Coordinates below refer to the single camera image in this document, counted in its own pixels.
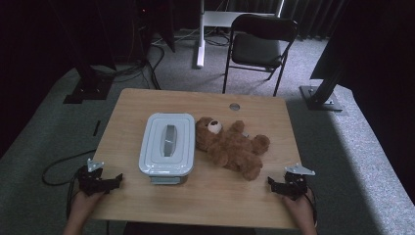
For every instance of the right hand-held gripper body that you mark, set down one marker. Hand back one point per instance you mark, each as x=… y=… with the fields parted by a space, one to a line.
x=297 y=184

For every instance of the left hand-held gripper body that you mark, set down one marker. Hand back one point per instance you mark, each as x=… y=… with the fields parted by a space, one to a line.
x=89 y=181

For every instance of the light blue storage box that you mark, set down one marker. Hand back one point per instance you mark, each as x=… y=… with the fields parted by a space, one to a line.
x=168 y=179

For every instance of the brown teddy bear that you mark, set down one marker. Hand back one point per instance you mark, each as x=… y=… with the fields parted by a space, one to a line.
x=232 y=147

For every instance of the light blue box lid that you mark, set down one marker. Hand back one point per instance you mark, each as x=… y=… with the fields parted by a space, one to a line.
x=168 y=143

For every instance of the person's left hand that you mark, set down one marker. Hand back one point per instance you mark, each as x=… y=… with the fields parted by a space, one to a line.
x=84 y=205

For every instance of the person's right hand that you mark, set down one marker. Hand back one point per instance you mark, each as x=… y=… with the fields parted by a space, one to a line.
x=301 y=210

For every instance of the small black stick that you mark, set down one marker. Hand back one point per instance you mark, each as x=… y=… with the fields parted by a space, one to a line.
x=96 y=128

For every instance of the person's dark clothing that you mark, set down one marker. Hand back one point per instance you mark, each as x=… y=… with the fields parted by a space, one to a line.
x=189 y=229

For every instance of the round metal table grommet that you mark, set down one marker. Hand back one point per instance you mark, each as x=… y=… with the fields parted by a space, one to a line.
x=234 y=106

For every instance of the black metal stand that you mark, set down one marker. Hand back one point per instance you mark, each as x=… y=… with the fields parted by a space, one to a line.
x=89 y=84
x=321 y=96

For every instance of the black folding chair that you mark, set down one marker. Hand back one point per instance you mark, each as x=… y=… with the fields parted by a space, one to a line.
x=257 y=49

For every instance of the white desk frame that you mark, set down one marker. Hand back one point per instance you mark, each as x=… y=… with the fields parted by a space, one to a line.
x=202 y=39

